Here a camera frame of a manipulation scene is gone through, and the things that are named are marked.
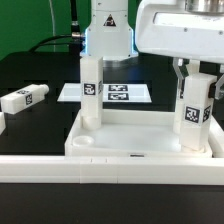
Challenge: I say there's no white front fence bar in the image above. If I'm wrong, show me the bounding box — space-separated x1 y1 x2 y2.
0 156 224 185

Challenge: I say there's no white marker base plate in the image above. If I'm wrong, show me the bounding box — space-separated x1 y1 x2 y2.
57 83 152 103

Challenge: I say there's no black cable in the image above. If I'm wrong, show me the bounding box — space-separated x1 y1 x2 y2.
28 0 88 53

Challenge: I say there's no white thin cable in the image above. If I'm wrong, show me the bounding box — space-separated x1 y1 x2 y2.
48 0 56 53

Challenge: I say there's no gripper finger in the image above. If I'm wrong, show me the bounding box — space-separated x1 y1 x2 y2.
208 74 224 100

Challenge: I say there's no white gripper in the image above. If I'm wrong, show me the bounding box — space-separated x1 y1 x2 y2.
135 0 224 99

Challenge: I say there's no white fence bar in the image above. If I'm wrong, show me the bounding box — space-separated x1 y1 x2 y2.
209 117 224 158
0 156 224 185

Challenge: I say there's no white right fence bar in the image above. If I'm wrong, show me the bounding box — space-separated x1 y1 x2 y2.
209 117 224 158

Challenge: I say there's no white desk tabletop tray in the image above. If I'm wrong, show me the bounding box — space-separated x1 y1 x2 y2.
65 109 212 158

